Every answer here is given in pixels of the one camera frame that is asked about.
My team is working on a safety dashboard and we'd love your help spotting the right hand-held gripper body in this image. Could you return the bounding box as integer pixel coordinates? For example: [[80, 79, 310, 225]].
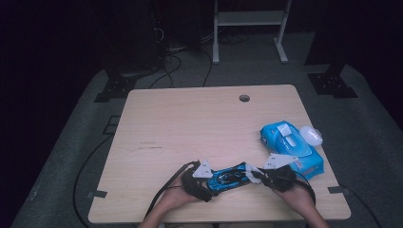
[[262, 153, 298, 193]]

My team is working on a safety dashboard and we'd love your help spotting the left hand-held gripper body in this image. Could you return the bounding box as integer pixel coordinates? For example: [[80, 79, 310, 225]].
[[180, 160, 214, 200]]

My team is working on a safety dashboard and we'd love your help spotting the blue wet wipes pack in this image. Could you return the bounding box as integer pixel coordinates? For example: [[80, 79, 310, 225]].
[[259, 120, 326, 181]]

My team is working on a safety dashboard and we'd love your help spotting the blue toy car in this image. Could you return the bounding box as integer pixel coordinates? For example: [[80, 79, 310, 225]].
[[207, 161, 255, 193]]

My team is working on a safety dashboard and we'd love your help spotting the person's left hand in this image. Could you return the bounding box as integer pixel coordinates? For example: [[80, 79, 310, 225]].
[[159, 176, 204, 212]]

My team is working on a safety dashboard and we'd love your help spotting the person's right hand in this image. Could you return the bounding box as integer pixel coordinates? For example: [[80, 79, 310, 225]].
[[271, 184, 315, 217]]

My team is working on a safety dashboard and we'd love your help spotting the white round plastic lid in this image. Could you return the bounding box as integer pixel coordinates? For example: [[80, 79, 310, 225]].
[[298, 125, 324, 147]]

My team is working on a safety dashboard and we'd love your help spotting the black stand base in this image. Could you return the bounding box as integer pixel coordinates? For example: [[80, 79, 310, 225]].
[[304, 61, 359, 99], [93, 74, 138, 104]]

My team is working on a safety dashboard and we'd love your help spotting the dark equipment cabinet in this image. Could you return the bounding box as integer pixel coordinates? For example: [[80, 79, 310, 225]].
[[104, 0, 169, 72]]

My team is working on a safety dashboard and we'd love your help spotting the left hand-held gripper cable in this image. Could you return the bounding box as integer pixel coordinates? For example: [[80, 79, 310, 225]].
[[144, 161, 199, 219]]

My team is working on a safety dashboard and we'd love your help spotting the hand-held gripper cable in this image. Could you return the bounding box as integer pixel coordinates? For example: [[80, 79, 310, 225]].
[[294, 179, 317, 207], [144, 161, 199, 219]]

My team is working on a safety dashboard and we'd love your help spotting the right hand-held gripper cable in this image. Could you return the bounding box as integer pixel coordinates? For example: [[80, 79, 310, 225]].
[[294, 179, 317, 207]]

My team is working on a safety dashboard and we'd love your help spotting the grey table bracket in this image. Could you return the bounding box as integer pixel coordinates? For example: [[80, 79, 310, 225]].
[[327, 185, 352, 195], [86, 189, 108, 200]]

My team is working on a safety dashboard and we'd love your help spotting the looped black floor cable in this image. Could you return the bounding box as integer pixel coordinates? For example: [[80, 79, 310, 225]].
[[148, 53, 183, 89]]

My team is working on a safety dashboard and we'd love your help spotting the thin black floor cable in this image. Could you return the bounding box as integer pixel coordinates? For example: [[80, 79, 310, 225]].
[[202, 50, 213, 88]]

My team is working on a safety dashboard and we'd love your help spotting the long black floor cable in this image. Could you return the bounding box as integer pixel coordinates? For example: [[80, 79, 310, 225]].
[[72, 134, 115, 228]]

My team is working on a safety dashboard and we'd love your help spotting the white metal stand frame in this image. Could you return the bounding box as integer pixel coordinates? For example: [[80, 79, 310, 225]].
[[212, 0, 293, 65]]

